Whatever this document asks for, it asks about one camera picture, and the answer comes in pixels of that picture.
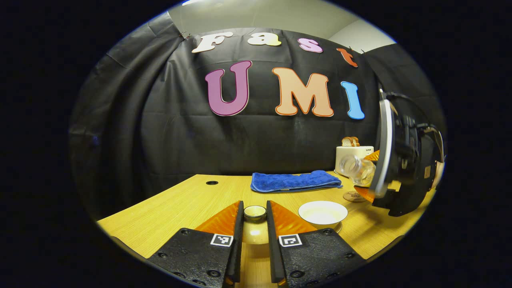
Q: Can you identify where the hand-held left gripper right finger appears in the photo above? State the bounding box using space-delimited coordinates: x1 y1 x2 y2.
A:
266 201 366 288

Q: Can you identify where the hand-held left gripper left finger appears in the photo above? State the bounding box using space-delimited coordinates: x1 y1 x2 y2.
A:
147 201 244 288

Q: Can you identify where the round brown coaster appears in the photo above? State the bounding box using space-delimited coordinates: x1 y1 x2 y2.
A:
343 190 366 203

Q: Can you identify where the clear water bottle yellow label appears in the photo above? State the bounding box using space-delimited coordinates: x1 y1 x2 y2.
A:
339 154 376 187

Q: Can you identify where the cream teacup lid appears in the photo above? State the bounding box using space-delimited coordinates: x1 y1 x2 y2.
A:
241 205 270 245

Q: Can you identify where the cream teacup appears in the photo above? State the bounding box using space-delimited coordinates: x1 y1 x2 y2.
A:
298 200 348 230

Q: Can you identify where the white toaster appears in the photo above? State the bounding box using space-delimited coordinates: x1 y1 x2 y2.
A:
335 146 374 177

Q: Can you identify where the blue folded towel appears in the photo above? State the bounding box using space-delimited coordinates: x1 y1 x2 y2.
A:
251 170 343 193

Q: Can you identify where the black backdrop cloth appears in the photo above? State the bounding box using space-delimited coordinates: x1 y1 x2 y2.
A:
68 14 446 218

